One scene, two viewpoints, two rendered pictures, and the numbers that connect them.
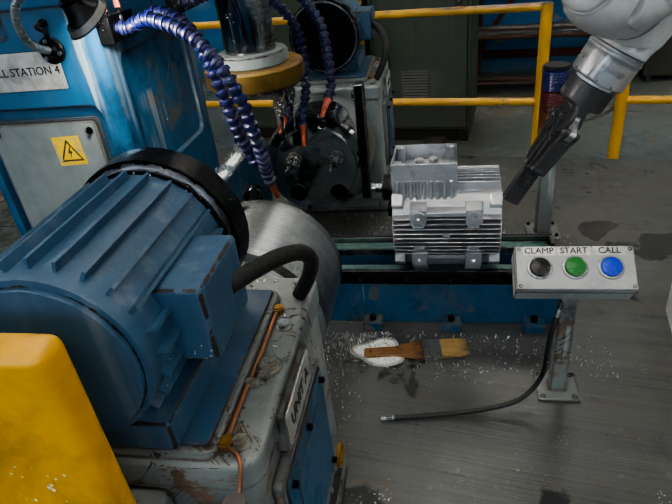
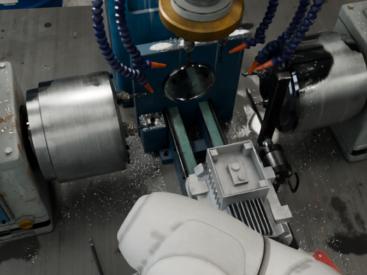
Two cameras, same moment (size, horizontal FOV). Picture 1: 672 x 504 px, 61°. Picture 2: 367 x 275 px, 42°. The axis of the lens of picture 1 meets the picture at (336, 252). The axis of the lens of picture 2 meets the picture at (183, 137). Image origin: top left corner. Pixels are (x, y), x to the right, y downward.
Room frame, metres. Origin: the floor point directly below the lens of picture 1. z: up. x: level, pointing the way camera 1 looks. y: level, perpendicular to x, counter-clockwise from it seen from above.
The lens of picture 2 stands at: (0.65, -0.57, 1.98)
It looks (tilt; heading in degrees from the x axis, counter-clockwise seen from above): 55 degrees down; 60
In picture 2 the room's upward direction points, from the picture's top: 3 degrees clockwise
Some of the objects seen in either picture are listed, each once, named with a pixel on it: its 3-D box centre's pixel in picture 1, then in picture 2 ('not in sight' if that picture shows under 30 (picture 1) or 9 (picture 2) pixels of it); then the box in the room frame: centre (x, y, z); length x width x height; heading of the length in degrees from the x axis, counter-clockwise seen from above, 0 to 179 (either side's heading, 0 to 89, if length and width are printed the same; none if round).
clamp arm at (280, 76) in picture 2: (364, 142); (272, 112); (1.17, -0.09, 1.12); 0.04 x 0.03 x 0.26; 77
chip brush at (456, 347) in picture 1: (416, 349); not in sight; (0.85, -0.13, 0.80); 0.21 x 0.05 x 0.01; 85
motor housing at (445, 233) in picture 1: (446, 214); (236, 211); (1.00, -0.23, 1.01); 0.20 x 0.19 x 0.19; 77
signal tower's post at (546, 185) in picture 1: (548, 154); not in sight; (1.24, -0.53, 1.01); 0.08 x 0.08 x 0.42; 77
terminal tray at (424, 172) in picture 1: (424, 171); (235, 175); (1.01, -0.19, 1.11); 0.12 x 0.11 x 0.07; 77
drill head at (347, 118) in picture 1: (325, 147); (318, 80); (1.39, -0.01, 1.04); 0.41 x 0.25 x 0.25; 167
